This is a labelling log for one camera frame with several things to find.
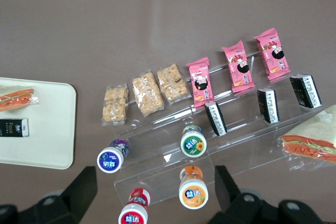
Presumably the pink cartoon snack pack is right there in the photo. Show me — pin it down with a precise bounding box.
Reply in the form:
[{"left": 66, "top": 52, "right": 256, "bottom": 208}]
[
  {"left": 185, "top": 56, "right": 214, "bottom": 109},
  {"left": 253, "top": 27, "right": 291, "bottom": 82},
  {"left": 222, "top": 39, "right": 256, "bottom": 93}
]

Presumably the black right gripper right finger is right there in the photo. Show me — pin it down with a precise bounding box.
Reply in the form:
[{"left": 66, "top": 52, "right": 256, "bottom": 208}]
[{"left": 208, "top": 165, "right": 274, "bottom": 224}]

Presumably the purple gum bottle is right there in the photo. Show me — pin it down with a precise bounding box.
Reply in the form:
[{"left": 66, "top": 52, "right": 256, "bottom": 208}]
[{"left": 96, "top": 138, "right": 130, "bottom": 174}]

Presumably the green gum bottle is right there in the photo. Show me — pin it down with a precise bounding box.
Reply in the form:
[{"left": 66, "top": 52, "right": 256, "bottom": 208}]
[{"left": 180, "top": 123, "right": 207, "bottom": 158}]

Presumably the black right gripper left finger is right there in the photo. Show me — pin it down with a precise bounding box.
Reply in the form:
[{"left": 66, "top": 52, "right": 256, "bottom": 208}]
[{"left": 34, "top": 166, "right": 98, "bottom": 224}]

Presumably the red gum bottle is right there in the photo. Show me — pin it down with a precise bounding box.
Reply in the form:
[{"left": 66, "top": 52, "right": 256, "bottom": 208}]
[{"left": 118, "top": 187, "right": 152, "bottom": 224}]

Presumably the wrapped triangle sandwich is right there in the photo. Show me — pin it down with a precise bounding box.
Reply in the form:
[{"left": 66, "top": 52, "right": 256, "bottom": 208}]
[
  {"left": 0, "top": 85, "right": 40, "bottom": 113},
  {"left": 278, "top": 104, "right": 336, "bottom": 171}
]

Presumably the clear acrylic step stand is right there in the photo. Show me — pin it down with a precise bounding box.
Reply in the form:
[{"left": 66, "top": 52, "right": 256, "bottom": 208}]
[{"left": 110, "top": 48, "right": 331, "bottom": 206}]

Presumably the cream plastic tray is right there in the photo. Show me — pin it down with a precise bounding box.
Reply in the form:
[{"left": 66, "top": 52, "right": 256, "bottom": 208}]
[{"left": 0, "top": 77, "right": 77, "bottom": 170}]

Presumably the small black white pack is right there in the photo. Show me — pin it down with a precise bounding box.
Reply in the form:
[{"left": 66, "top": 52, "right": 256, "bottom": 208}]
[
  {"left": 256, "top": 87, "right": 280, "bottom": 124},
  {"left": 289, "top": 73, "right": 322, "bottom": 109},
  {"left": 204, "top": 100, "right": 228, "bottom": 137}
]

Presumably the orange gum bottle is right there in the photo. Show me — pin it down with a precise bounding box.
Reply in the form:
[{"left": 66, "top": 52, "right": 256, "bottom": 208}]
[{"left": 178, "top": 165, "right": 209, "bottom": 210}]

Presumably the puffed rice bar pack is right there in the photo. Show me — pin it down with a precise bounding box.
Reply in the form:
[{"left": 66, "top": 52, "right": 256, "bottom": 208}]
[
  {"left": 101, "top": 83, "right": 130, "bottom": 126},
  {"left": 156, "top": 63, "right": 192, "bottom": 105},
  {"left": 130, "top": 70, "right": 165, "bottom": 118}
]

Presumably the black tissue pack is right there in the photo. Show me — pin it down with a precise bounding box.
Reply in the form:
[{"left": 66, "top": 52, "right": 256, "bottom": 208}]
[{"left": 0, "top": 118, "right": 29, "bottom": 138}]

